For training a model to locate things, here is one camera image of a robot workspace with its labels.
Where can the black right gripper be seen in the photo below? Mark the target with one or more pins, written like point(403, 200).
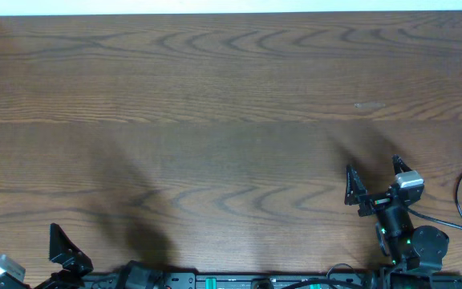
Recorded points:
point(355, 189)

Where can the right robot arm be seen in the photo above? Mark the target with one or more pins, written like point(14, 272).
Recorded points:
point(416, 253)

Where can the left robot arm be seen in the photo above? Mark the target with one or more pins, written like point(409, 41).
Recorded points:
point(62, 279)

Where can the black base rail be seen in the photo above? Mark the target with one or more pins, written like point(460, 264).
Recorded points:
point(136, 275)

